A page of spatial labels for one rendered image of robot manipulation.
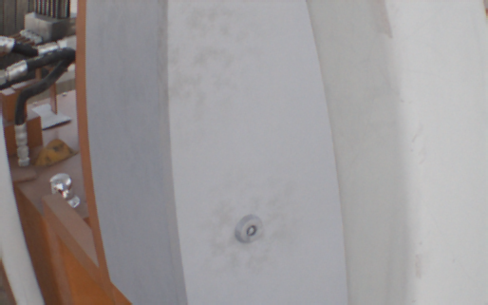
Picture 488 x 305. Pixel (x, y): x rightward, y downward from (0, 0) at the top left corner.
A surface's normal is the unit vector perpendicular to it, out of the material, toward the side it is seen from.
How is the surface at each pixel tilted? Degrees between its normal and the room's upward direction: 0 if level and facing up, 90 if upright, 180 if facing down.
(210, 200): 90
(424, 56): 80
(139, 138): 90
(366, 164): 93
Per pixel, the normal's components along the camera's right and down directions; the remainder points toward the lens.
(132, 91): -0.84, 0.21
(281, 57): 0.54, 0.27
